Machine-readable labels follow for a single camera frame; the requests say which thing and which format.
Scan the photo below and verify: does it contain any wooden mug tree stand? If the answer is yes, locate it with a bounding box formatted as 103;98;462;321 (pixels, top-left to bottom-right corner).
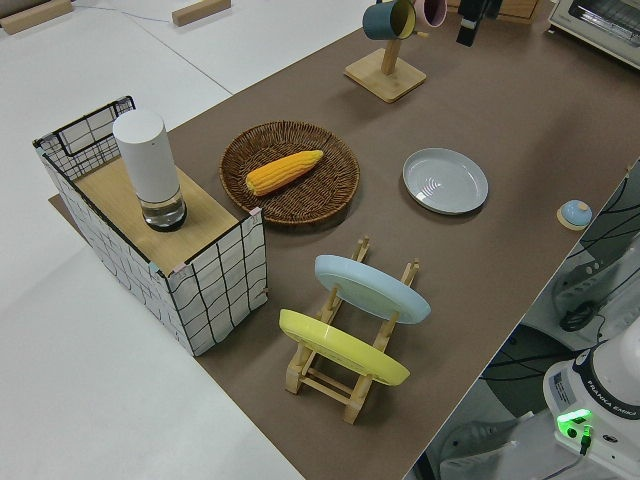
343;29;428;105

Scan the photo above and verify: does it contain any brown wicker basket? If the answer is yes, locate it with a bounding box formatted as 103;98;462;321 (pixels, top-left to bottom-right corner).
219;120;362;230

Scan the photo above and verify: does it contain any thin blue cable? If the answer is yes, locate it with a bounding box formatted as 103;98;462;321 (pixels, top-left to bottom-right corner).
73;3;172;24

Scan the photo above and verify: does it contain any gray ceramic plate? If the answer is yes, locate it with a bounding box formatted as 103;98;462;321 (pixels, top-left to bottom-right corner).
402;147;490;216

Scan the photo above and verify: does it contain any white wire grid box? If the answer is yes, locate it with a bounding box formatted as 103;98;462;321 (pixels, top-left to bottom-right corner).
33;94;269;358

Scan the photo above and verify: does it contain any yellow plate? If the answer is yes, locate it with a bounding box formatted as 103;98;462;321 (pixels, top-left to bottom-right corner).
278;308;412;387

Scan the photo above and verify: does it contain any small blue domed lid dish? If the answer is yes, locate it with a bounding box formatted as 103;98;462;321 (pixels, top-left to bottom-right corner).
556;199;594;232

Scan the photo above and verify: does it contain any white cylinder canister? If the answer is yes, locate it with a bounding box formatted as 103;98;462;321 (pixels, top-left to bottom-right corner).
111;110;189;233

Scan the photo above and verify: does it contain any dark teal mug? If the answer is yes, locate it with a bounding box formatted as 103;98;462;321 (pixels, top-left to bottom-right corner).
361;0;418;42

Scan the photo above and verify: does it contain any light blue plate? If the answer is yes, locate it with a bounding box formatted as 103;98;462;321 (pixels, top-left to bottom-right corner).
314;254;432;326

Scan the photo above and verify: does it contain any yellow corn cob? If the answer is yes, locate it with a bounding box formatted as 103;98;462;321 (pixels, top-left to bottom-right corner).
244;149;325;197

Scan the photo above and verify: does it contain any brown table mat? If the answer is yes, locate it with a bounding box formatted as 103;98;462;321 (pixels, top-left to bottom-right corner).
47;0;640;480

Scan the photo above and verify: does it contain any white toaster oven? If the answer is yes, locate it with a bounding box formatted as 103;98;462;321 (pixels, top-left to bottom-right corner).
544;0;640;70

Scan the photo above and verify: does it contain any wooden dish rack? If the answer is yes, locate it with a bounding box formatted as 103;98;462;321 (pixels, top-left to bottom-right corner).
284;236;421;426

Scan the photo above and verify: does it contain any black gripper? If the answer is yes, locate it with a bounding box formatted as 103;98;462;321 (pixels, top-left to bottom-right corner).
456;0;496;48

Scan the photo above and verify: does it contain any white sheet with black lines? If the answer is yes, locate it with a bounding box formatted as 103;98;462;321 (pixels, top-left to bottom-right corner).
548;158;640;351

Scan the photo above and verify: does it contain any long wooden block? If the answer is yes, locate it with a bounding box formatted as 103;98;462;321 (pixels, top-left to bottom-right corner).
0;0;75;36

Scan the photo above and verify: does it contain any wooden shelf board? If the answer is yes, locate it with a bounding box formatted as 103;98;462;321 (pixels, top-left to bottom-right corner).
73;158;239;267

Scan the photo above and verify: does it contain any pink mug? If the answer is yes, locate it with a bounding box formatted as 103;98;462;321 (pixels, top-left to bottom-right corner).
415;0;449;28

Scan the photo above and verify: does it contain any short wooden block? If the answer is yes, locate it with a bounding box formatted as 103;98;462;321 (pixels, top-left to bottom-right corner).
171;0;233;27

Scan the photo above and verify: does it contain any coiled black cable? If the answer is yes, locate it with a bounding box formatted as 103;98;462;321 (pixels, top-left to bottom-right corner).
558;303;603;333

